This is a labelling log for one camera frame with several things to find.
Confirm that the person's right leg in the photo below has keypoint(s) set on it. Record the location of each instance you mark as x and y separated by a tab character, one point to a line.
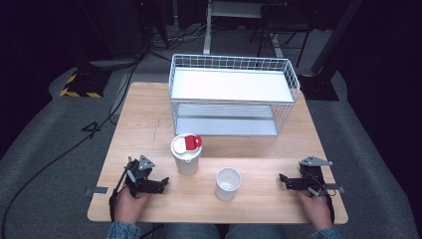
255	232

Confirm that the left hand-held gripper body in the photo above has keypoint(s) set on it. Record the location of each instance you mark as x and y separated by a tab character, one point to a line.
141	181

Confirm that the white desk frame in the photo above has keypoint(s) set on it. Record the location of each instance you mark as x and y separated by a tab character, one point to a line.
207	33

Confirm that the yellow black striped base plate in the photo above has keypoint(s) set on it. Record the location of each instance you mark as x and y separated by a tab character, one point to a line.
86	84

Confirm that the person's leg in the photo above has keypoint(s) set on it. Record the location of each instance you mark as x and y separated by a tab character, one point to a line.
255	232
192	232

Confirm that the black square base plate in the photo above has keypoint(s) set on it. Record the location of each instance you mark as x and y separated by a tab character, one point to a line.
320	88

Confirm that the black chair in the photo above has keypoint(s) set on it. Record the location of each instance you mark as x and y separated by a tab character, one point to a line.
285	23

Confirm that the person's left leg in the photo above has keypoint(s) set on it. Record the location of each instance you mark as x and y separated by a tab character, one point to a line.
192	232

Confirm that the grey tape strip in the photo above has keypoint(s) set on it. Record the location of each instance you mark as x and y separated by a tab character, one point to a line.
335	188

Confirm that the person's left hand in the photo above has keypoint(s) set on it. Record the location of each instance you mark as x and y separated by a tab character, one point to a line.
127	209

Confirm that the black slanted stand pole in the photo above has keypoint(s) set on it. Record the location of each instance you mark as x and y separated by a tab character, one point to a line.
335	36

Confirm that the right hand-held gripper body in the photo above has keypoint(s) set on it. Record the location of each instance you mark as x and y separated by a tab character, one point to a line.
310	181

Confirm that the person's right hand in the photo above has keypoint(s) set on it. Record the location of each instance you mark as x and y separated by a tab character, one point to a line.
315	209

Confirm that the white cup with red lid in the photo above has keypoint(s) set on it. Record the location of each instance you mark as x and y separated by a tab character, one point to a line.
187	162

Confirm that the grey round stand base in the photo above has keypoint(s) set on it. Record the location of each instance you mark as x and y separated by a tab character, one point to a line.
112	63

